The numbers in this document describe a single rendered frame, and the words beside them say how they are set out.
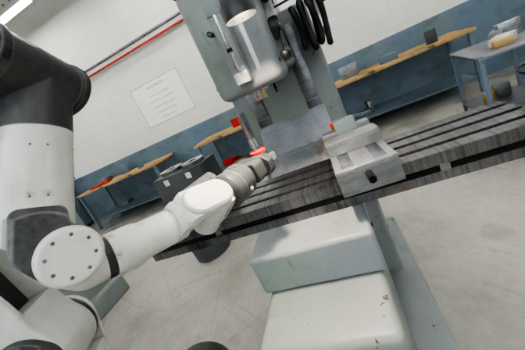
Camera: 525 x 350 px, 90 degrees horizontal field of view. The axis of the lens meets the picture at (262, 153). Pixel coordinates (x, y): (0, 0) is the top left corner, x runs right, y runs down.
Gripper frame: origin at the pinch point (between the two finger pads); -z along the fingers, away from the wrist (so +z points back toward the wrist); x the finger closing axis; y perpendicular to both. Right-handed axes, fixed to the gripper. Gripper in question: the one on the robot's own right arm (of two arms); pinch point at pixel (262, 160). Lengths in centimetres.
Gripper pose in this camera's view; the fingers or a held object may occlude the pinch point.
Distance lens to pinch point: 74.9
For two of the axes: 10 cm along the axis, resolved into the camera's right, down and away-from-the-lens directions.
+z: -4.7, 4.1, -7.9
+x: -7.9, 2.2, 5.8
